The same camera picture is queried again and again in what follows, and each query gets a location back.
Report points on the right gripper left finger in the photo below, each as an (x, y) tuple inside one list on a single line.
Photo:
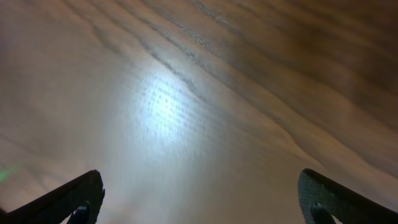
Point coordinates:
[(78, 201)]

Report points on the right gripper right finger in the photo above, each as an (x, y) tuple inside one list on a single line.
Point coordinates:
[(323, 200)]

